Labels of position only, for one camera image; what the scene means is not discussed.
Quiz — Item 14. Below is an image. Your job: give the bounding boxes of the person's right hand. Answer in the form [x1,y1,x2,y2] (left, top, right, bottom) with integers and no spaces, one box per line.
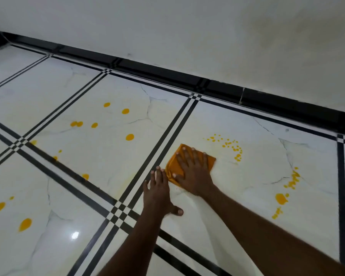
[172,147,216,197]

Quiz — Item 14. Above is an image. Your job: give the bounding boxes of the person's left hand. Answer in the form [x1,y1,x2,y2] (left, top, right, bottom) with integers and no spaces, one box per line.
[143,166,184,218]

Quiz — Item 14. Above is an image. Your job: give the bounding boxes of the orange cleaning cloth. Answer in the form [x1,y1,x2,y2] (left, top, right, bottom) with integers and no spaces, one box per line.
[164,143,217,187]

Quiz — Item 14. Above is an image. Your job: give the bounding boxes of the yellow spill drops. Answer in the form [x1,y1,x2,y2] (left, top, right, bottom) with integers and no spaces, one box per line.
[0,102,301,233]

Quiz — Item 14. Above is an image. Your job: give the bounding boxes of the person's left forearm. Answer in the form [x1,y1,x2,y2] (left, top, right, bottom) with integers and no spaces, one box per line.
[97,210,173,276]

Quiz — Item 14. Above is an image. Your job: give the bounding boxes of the person's right forearm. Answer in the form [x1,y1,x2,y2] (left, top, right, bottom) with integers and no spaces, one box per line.
[200,185,345,276]

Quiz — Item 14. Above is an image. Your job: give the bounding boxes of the black skirting board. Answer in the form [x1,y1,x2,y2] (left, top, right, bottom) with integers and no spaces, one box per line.
[0,31,345,138]

